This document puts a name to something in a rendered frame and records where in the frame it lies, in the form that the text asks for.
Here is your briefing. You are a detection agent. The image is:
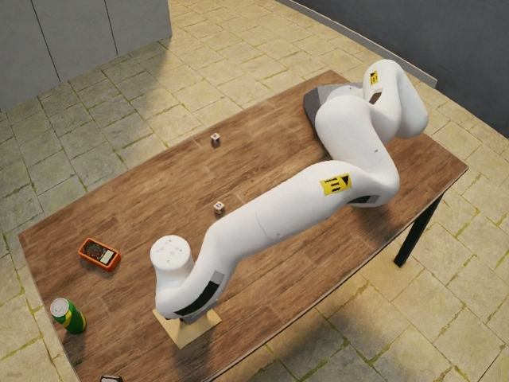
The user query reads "small wooden letter block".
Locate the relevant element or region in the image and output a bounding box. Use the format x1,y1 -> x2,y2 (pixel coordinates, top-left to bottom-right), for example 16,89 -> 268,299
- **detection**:
211,133 -> 220,144
214,201 -> 225,214

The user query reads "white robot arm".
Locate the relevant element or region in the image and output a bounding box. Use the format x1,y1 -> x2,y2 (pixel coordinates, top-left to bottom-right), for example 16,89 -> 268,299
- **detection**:
150,60 -> 429,325

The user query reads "green and yellow drink can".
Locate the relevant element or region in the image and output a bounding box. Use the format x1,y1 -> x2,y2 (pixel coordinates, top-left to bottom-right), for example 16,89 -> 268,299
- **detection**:
51,298 -> 86,333

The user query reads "beige square mat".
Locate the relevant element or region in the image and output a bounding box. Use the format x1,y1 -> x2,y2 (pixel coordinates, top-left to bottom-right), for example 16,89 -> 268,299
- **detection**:
152,308 -> 222,349

